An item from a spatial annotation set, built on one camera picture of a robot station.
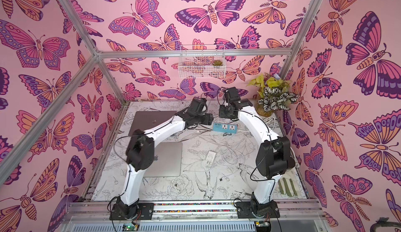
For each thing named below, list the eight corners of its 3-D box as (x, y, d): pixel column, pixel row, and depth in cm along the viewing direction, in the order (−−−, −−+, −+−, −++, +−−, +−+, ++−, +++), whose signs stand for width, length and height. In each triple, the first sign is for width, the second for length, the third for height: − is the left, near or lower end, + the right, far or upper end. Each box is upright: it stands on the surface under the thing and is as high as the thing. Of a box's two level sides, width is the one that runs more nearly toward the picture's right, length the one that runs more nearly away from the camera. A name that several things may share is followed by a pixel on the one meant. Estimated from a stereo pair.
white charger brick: (205, 162, 91) (205, 160, 89) (209, 152, 95) (209, 150, 93) (212, 164, 90) (212, 162, 88) (215, 154, 94) (215, 152, 92)
